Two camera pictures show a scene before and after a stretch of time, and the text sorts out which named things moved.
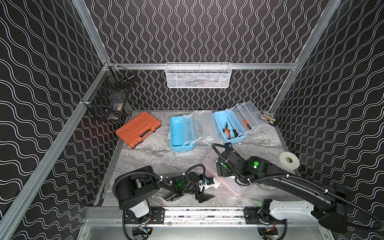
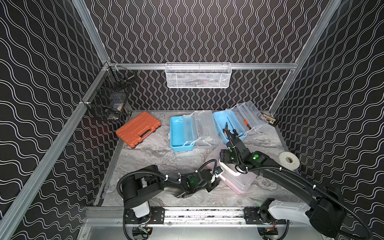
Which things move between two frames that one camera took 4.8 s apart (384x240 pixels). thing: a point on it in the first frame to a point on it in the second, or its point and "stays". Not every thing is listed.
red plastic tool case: [137, 130] stays
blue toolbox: [233, 124] stays
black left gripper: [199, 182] to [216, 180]
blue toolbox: [198, 129] stays
